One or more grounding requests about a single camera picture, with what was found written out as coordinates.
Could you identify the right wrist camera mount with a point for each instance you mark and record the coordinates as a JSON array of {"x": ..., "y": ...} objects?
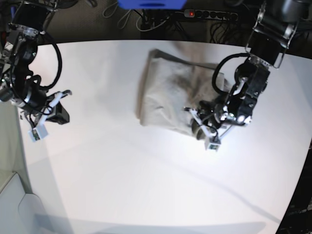
[{"x": 37, "y": 129}]

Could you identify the blue box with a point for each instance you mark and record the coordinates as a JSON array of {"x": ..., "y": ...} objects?
[{"x": 152, "y": 4}]

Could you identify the beige t-shirt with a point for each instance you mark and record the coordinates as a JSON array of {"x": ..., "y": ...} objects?
[{"x": 169, "y": 83}]

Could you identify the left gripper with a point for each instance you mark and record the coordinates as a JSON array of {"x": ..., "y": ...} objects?
[{"x": 218, "y": 112}]

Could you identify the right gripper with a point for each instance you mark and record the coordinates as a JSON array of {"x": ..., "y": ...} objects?
[{"x": 33, "y": 101}]

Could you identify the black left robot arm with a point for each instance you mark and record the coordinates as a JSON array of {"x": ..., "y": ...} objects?
[{"x": 274, "y": 29}]

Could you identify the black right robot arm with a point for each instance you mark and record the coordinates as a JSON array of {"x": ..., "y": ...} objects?
[{"x": 18, "y": 84}]

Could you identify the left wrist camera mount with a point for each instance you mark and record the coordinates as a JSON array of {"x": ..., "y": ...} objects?
[{"x": 212, "y": 142}]

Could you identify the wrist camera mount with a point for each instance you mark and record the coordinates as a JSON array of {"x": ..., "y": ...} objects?
[
  {"x": 212, "y": 142},
  {"x": 37, "y": 129}
]

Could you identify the black power strip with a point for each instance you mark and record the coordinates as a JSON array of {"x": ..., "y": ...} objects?
[{"x": 210, "y": 15}]

